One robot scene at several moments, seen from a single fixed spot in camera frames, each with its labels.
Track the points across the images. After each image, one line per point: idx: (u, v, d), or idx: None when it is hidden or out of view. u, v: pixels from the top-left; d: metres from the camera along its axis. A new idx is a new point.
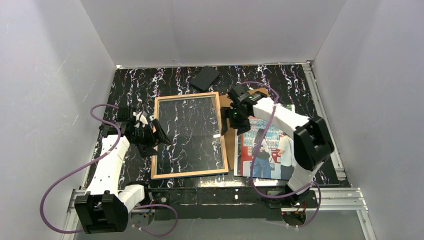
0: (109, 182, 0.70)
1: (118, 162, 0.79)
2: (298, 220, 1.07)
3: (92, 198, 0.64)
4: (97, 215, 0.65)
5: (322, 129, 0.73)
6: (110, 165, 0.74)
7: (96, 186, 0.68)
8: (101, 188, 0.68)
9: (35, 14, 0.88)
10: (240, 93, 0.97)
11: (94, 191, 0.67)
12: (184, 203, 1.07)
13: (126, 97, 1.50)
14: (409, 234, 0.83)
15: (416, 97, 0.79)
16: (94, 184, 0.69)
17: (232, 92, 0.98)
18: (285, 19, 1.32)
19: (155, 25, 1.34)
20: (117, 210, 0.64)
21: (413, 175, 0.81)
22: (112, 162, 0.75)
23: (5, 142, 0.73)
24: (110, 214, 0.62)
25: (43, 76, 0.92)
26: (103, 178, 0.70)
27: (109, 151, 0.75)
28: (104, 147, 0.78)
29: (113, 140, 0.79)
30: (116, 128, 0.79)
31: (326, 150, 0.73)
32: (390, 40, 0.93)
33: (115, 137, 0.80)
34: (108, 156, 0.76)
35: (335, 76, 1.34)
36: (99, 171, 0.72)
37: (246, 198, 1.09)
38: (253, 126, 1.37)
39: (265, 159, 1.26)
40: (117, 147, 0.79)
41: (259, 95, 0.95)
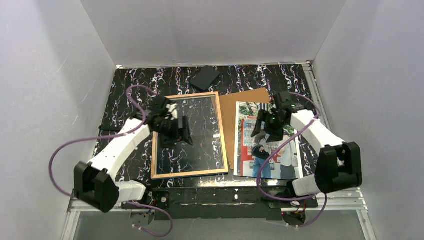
0: (111, 161, 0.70)
1: (131, 146, 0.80)
2: (298, 220, 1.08)
3: (90, 170, 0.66)
4: (89, 187, 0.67)
5: (355, 158, 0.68)
6: (121, 146, 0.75)
7: (100, 159, 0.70)
8: (103, 163, 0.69)
9: (36, 14, 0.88)
10: (284, 100, 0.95)
11: (96, 164, 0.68)
12: (184, 203, 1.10)
13: (126, 97, 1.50)
14: (410, 234, 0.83)
15: (416, 97, 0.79)
16: (99, 159, 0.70)
17: (277, 96, 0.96)
18: (285, 19, 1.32)
19: (156, 25, 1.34)
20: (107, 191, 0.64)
21: (413, 175, 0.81)
22: (124, 144, 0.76)
23: (5, 142, 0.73)
24: (100, 190, 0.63)
25: (43, 75, 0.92)
26: (109, 155, 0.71)
27: (126, 134, 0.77)
28: (124, 129, 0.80)
29: (134, 125, 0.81)
30: (144, 116, 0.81)
31: (351, 181, 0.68)
32: (390, 39, 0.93)
33: (137, 122, 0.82)
34: (123, 138, 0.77)
35: (335, 76, 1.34)
36: (109, 148, 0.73)
37: (246, 198, 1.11)
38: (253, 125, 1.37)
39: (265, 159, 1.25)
40: (135, 133, 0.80)
41: (301, 106, 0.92)
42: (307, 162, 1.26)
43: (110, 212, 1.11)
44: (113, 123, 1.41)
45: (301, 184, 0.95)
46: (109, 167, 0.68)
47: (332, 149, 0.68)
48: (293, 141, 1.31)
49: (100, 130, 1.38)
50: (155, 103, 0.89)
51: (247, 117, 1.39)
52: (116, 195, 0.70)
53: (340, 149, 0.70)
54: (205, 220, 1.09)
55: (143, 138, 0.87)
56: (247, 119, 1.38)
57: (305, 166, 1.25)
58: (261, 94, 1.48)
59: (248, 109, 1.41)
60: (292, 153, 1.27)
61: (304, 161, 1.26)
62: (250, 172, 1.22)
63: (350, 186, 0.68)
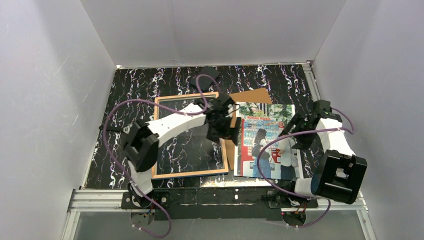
0: (163, 130, 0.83)
1: (185, 126, 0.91)
2: (298, 220, 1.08)
3: (145, 129, 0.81)
4: (137, 144, 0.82)
5: (357, 172, 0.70)
6: (177, 121, 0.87)
7: (157, 124, 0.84)
8: (158, 128, 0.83)
9: (36, 14, 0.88)
10: (322, 108, 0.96)
11: (152, 126, 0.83)
12: (184, 203, 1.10)
13: (126, 97, 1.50)
14: (410, 234, 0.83)
15: (416, 97, 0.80)
16: (157, 125, 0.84)
17: (317, 102, 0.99)
18: (285, 19, 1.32)
19: (156, 26, 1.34)
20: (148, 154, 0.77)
21: (413, 175, 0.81)
22: (180, 121, 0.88)
23: (5, 142, 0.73)
24: (144, 151, 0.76)
25: (43, 75, 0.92)
26: (164, 125, 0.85)
27: (185, 114, 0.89)
28: (185, 109, 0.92)
29: (195, 110, 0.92)
30: (205, 107, 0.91)
31: (343, 193, 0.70)
32: (390, 39, 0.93)
33: (198, 109, 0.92)
34: (182, 116, 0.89)
35: (335, 76, 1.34)
36: (168, 120, 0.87)
37: (246, 198, 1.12)
38: (253, 125, 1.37)
39: (265, 159, 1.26)
40: (192, 116, 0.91)
41: (335, 114, 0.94)
42: (307, 162, 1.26)
43: (110, 212, 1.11)
44: (113, 123, 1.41)
45: (301, 183, 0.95)
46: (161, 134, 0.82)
47: (337, 155, 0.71)
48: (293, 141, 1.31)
49: (100, 130, 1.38)
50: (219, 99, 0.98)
51: (247, 117, 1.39)
52: (153, 161, 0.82)
53: (348, 161, 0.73)
54: (205, 220, 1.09)
55: (197, 124, 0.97)
56: (247, 119, 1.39)
57: (305, 166, 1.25)
58: (261, 94, 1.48)
59: (248, 109, 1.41)
60: (292, 153, 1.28)
61: (304, 161, 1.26)
62: (250, 171, 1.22)
63: (340, 197, 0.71)
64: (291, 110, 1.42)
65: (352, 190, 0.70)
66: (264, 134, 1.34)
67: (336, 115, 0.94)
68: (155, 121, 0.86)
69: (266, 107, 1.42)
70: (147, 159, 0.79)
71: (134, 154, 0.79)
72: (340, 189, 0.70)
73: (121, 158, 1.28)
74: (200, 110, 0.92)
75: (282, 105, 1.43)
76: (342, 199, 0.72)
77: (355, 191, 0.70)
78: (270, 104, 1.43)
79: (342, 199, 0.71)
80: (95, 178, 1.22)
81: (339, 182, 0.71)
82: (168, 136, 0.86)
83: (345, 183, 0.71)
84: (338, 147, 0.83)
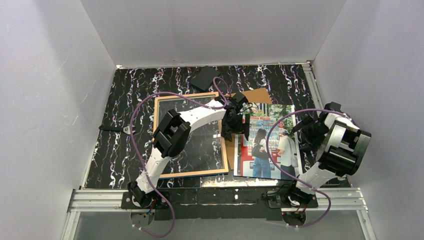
0: (193, 119, 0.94)
1: (209, 119, 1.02)
2: (298, 220, 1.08)
3: (176, 118, 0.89)
4: (167, 132, 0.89)
5: (361, 142, 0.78)
6: (203, 113, 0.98)
7: (187, 115, 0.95)
8: (189, 118, 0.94)
9: (37, 14, 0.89)
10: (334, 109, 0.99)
11: (183, 116, 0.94)
12: (184, 203, 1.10)
13: (126, 97, 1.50)
14: (410, 234, 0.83)
15: (415, 97, 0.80)
16: (187, 115, 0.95)
17: (330, 104, 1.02)
18: (285, 19, 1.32)
19: (156, 26, 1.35)
20: (180, 140, 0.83)
21: (413, 175, 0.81)
22: (206, 112, 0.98)
23: (5, 142, 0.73)
24: (177, 136, 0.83)
25: (43, 75, 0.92)
26: (193, 115, 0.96)
27: (210, 107, 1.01)
28: (209, 104, 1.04)
29: (217, 105, 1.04)
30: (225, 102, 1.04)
31: (348, 158, 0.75)
32: (390, 39, 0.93)
33: (220, 104, 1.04)
34: (207, 109, 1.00)
35: (335, 76, 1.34)
36: (196, 111, 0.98)
37: (246, 198, 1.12)
38: (253, 126, 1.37)
39: (265, 159, 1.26)
40: (215, 110, 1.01)
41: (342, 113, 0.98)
42: (307, 162, 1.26)
43: (110, 212, 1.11)
44: (113, 123, 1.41)
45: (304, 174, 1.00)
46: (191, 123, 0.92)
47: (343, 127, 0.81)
48: (292, 141, 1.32)
49: (100, 130, 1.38)
50: (235, 98, 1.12)
51: None
52: (179, 150, 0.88)
53: (354, 134, 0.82)
54: (205, 220, 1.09)
55: (218, 118, 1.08)
56: None
57: (305, 166, 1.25)
58: (261, 94, 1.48)
59: (248, 109, 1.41)
60: (292, 153, 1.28)
61: (304, 161, 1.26)
62: (250, 171, 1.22)
63: (345, 163, 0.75)
64: (291, 110, 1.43)
65: (355, 158, 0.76)
66: (263, 133, 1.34)
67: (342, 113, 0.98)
68: (184, 112, 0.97)
69: (266, 107, 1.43)
70: (177, 146, 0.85)
71: (165, 140, 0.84)
72: (344, 156, 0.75)
73: (121, 158, 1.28)
74: (221, 105, 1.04)
75: (282, 105, 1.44)
76: (345, 168, 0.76)
77: (358, 160, 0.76)
78: (270, 104, 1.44)
79: (346, 167, 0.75)
80: (95, 178, 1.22)
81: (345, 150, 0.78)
82: (196, 126, 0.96)
83: (350, 153, 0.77)
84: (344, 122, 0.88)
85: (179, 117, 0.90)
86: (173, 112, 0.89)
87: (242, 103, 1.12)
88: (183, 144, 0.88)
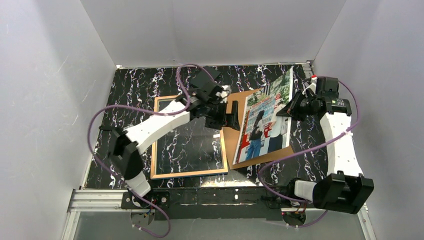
0: (143, 135, 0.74)
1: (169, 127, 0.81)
2: (298, 220, 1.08)
3: (123, 137, 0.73)
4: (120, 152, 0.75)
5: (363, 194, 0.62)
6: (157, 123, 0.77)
7: (135, 131, 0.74)
8: (137, 135, 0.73)
9: (37, 14, 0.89)
10: (328, 89, 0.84)
11: (130, 133, 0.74)
12: (184, 204, 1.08)
13: (126, 97, 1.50)
14: (411, 233, 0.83)
15: (416, 97, 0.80)
16: (136, 129, 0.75)
17: (322, 82, 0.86)
18: (285, 19, 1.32)
19: (156, 26, 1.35)
20: (131, 162, 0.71)
21: (414, 174, 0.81)
22: (163, 122, 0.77)
23: (6, 141, 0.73)
24: (125, 159, 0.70)
25: (43, 75, 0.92)
26: (145, 129, 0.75)
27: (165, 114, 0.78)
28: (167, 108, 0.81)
29: (176, 108, 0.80)
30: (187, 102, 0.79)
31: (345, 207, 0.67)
32: (389, 40, 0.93)
33: (180, 106, 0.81)
34: (163, 117, 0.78)
35: (335, 76, 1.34)
36: (148, 123, 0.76)
37: (246, 198, 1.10)
38: (255, 112, 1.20)
39: (257, 139, 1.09)
40: (174, 115, 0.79)
41: (344, 105, 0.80)
42: (307, 162, 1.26)
43: (110, 212, 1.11)
44: (113, 123, 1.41)
45: (302, 185, 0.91)
46: (141, 141, 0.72)
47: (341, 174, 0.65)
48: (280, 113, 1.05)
49: (100, 130, 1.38)
50: (204, 89, 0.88)
51: (252, 107, 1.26)
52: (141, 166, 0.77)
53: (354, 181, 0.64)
54: (205, 220, 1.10)
55: (183, 123, 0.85)
56: (252, 109, 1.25)
57: (305, 166, 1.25)
58: None
59: (254, 99, 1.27)
60: (284, 119, 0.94)
61: (304, 161, 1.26)
62: (244, 156, 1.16)
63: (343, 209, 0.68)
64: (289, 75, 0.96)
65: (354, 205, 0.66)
66: (261, 115, 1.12)
67: (344, 106, 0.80)
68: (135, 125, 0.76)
69: (268, 87, 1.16)
70: (132, 167, 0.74)
71: (118, 163, 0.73)
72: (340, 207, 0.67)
73: None
74: (182, 107, 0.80)
75: (280, 77, 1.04)
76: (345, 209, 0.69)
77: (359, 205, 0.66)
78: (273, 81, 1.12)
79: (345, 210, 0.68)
80: (95, 178, 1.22)
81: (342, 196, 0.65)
82: (152, 140, 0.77)
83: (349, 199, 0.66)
84: (341, 167, 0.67)
85: (127, 135, 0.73)
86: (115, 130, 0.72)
87: (214, 94, 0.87)
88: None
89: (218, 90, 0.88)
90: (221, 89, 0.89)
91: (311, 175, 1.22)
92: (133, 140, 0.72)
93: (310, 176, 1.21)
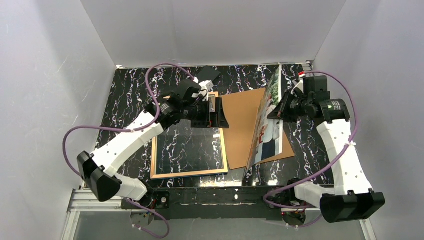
0: (111, 158, 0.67)
1: (140, 143, 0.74)
2: (298, 220, 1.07)
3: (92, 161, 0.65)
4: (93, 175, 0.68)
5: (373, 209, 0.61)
6: (126, 142, 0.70)
7: (102, 154, 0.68)
8: (104, 159, 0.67)
9: (37, 14, 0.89)
10: (319, 89, 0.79)
11: (96, 157, 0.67)
12: (184, 204, 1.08)
13: (126, 97, 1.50)
14: (412, 234, 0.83)
15: (416, 97, 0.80)
16: (103, 151, 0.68)
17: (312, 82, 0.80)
18: (285, 19, 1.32)
19: (156, 26, 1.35)
20: (103, 189, 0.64)
21: (414, 175, 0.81)
22: (131, 139, 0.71)
23: (6, 141, 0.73)
24: (95, 186, 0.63)
25: (43, 75, 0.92)
26: (112, 150, 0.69)
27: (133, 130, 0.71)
28: (135, 123, 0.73)
29: (145, 120, 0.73)
30: (156, 113, 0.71)
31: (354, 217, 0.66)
32: (390, 40, 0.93)
33: (150, 118, 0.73)
34: (131, 133, 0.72)
35: (335, 76, 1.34)
36: (115, 143, 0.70)
37: (246, 198, 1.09)
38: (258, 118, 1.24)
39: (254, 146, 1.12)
40: (143, 130, 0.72)
41: (341, 108, 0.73)
42: (307, 162, 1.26)
43: (110, 212, 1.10)
44: (113, 123, 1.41)
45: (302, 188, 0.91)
46: (108, 165, 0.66)
47: (354, 196, 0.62)
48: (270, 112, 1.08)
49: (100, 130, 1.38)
50: (177, 92, 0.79)
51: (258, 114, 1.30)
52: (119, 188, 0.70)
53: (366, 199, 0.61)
54: (205, 220, 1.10)
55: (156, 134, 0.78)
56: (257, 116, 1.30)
57: (304, 166, 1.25)
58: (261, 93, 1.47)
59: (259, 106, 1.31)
60: (276, 123, 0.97)
61: (304, 161, 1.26)
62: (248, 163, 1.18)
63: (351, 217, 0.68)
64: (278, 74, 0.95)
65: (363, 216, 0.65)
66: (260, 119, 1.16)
67: (341, 110, 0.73)
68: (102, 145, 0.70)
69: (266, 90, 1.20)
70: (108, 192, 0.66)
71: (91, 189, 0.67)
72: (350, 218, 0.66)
73: None
74: (151, 119, 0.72)
75: (272, 76, 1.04)
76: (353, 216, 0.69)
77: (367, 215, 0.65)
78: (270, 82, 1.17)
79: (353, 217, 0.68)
80: None
81: (353, 213, 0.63)
82: (122, 161, 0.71)
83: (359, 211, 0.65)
84: (350, 187, 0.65)
85: (93, 159, 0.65)
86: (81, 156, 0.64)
87: (190, 96, 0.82)
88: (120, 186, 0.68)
89: (195, 92, 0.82)
90: (198, 91, 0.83)
91: (311, 175, 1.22)
92: (100, 165, 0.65)
93: (310, 176, 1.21)
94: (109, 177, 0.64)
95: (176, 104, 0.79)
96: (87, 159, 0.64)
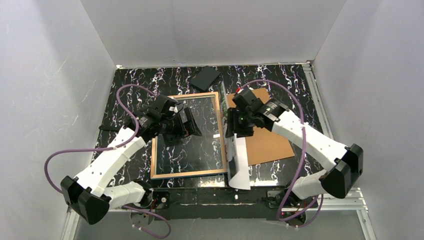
0: (97, 179, 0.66)
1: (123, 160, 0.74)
2: (298, 220, 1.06)
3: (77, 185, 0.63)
4: None
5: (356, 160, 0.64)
6: (109, 161, 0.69)
7: (86, 175, 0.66)
8: (89, 180, 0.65)
9: (37, 14, 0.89)
10: (251, 100, 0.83)
11: (81, 180, 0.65)
12: (184, 204, 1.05)
13: (126, 97, 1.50)
14: (411, 234, 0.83)
15: (416, 98, 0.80)
16: (86, 173, 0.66)
17: (242, 98, 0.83)
18: (285, 19, 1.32)
19: (156, 25, 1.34)
20: (92, 208, 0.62)
21: (413, 174, 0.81)
22: (114, 156, 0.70)
23: (6, 141, 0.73)
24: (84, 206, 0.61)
25: (43, 75, 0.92)
26: (95, 171, 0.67)
27: (115, 147, 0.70)
28: (116, 140, 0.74)
29: (125, 135, 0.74)
30: (137, 125, 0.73)
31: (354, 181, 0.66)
32: (390, 39, 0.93)
33: (130, 133, 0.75)
34: (114, 150, 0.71)
35: (335, 76, 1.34)
36: (98, 163, 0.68)
37: (246, 198, 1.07)
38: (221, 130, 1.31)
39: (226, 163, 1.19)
40: (125, 146, 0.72)
41: (276, 106, 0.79)
42: (307, 162, 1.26)
43: (110, 212, 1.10)
44: (113, 123, 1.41)
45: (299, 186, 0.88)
46: (94, 186, 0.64)
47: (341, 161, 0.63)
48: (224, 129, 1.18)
49: (100, 130, 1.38)
50: (155, 106, 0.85)
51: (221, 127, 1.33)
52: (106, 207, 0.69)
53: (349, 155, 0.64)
54: (205, 220, 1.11)
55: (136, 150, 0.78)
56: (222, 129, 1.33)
57: (304, 166, 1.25)
58: (261, 93, 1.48)
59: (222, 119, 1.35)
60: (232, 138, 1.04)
61: (304, 161, 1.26)
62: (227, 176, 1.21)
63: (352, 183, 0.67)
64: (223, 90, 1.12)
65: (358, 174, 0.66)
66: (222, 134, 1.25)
67: (278, 107, 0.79)
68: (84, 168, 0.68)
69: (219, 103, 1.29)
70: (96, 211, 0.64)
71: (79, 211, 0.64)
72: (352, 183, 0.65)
73: None
74: (132, 133, 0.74)
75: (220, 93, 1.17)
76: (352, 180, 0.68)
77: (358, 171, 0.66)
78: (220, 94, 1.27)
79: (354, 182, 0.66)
80: None
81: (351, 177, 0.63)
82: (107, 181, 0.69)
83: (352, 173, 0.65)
84: (333, 155, 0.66)
85: (78, 182, 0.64)
86: (66, 179, 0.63)
87: (167, 109, 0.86)
88: (107, 205, 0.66)
89: (171, 104, 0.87)
90: (174, 104, 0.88)
91: None
92: (85, 187, 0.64)
93: None
94: (95, 197, 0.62)
95: (153, 117, 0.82)
96: (71, 182, 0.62)
